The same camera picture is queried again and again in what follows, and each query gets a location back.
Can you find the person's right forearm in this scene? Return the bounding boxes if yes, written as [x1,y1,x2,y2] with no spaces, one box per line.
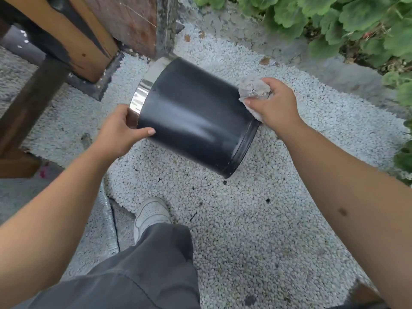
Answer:
[277,121,412,309]

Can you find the grey trousers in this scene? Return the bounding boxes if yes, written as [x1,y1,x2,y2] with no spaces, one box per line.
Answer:
[19,222,201,309]

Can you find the brown wooden bench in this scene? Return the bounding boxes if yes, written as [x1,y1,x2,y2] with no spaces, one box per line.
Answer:
[0,0,124,179]

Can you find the person's left forearm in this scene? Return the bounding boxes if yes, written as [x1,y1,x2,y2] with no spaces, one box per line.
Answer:
[0,142,123,309]

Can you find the green leafy plant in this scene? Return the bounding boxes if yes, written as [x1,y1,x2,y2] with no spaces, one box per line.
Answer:
[192,0,412,186]

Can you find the white sneaker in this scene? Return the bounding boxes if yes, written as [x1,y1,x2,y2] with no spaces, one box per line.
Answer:
[133,197,172,244]

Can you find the black metal bin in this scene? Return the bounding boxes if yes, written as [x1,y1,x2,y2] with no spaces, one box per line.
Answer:
[128,56,261,179]

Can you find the person's right hand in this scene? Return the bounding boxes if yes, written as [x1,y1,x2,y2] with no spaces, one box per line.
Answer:
[243,77,304,141]

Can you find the person's left hand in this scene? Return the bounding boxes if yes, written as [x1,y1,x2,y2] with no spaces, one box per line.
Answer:
[93,104,157,159]

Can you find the grey cleaning cloth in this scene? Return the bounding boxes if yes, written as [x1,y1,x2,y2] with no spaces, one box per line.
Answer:
[238,76,272,122]

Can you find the rusty brown post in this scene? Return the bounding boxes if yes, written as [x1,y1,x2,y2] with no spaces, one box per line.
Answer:
[82,0,179,61]

